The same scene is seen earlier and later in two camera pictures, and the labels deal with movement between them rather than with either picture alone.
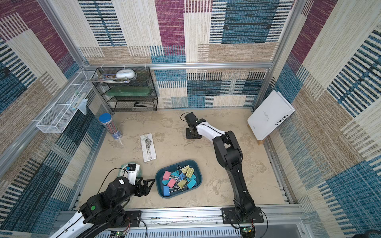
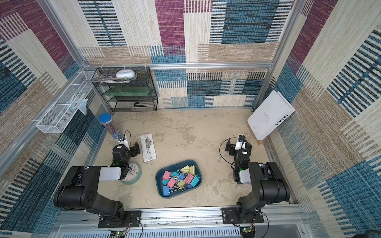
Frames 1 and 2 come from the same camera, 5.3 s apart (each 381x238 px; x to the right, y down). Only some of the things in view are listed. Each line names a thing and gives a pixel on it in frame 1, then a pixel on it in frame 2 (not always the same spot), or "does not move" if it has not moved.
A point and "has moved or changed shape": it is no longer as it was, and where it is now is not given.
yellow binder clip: x=181 y=183 does not move
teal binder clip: x=176 y=173 does not move
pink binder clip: x=171 y=183 does not move
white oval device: x=125 y=74 does not move
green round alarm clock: x=130 y=170 does not move
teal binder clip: x=191 y=183 has moved or changed shape
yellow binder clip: x=184 y=169 has moved or changed shape
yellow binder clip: x=190 y=172 has moved or changed shape
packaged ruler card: x=148 y=149 does not move
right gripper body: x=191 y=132 -> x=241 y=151
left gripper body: x=130 y=191 -> x=131 y=152
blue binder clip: x=166 y=191 does not move
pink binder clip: x=166 y=175 does not move
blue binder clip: x=181 y=176 does not move
